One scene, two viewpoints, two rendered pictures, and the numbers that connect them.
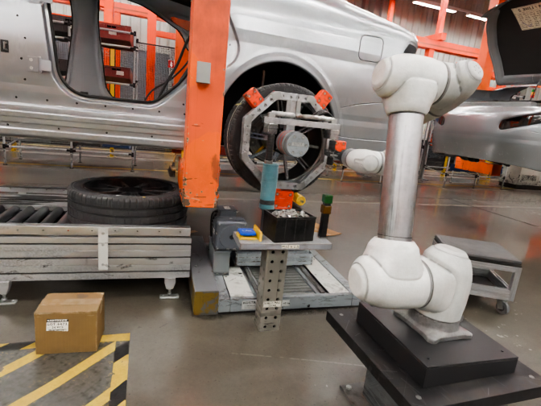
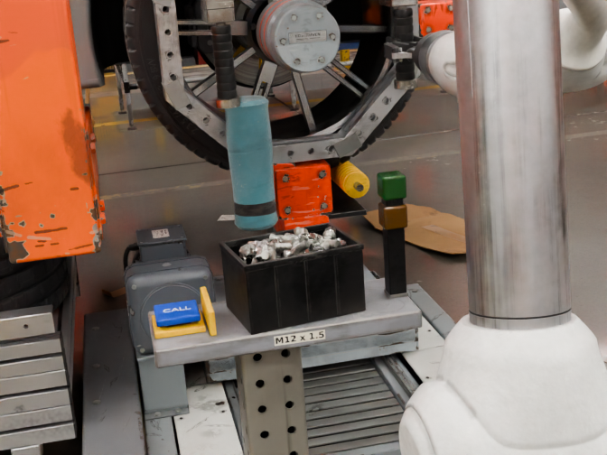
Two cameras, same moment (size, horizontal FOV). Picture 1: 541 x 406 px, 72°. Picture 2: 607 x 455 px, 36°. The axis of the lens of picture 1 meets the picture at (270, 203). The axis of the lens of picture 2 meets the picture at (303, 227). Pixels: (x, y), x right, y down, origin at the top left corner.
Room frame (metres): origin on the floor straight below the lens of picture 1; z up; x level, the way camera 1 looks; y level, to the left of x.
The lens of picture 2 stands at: (0.19, -0.27, 1.04)
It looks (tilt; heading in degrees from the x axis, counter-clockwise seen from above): 17 degrees down; 6
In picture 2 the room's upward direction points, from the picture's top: 4 degrees counter-clockwise
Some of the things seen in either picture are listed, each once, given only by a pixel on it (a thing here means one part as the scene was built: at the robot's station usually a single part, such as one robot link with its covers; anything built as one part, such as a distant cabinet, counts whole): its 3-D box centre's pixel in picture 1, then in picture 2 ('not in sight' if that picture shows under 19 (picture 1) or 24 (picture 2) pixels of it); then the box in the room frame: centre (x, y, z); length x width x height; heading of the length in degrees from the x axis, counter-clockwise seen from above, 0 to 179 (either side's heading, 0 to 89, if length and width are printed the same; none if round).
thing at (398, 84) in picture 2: (331, 153); (404, 46); (1.99, -0.29, 0.83); 0.04 x 0.04 x 0.16
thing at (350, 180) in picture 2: (294, 196); (342, 172); (2.29, -0.15, 0.51); 0.29 x 0.06 x 0.06; 17
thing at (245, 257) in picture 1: (267, 249); (297, 321); (2.32, -0.01, 0.13); 0.50 x 0.36 x 0.10; 107
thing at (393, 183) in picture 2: (327, 198); (391, 185); (1.68, -0.26, 0.64); 0.04 x 0.04 x 0.04; 17
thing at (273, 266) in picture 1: (270, 285); (275, 442); (1.62, -0.04, 0.21); 0.10 x 0.10 x 0.42; 17
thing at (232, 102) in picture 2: (270, 148); (224, 63); (1.89, 0.03, 0.83); 0.04 x 0.04 x 0.16
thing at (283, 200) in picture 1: (278, 202); (298, 197); (2.20, -0.05, 0.48); 0.16 x 0.12 x 0.17; 17
